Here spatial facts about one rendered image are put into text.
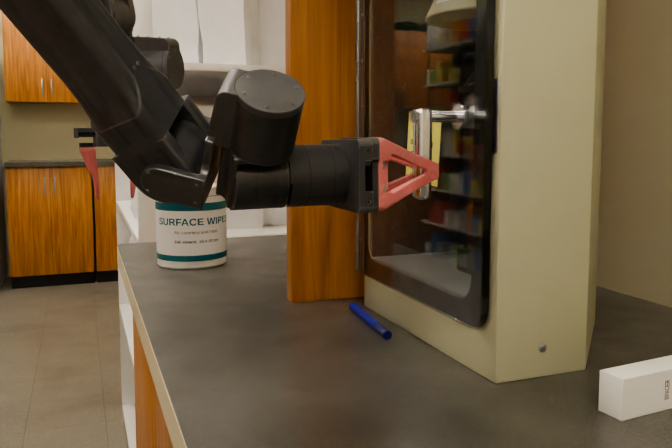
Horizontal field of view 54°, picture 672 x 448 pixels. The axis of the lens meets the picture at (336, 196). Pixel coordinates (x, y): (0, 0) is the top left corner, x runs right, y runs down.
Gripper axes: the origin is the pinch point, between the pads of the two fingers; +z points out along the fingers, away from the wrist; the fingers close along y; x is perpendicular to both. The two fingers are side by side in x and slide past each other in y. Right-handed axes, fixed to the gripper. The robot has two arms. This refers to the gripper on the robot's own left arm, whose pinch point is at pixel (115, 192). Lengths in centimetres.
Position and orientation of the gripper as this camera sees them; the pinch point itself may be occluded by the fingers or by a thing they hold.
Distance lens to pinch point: 99.1
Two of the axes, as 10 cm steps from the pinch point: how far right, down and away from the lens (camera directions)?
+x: -3.6, -0.8, 9.3
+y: 9.3, -0.4, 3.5
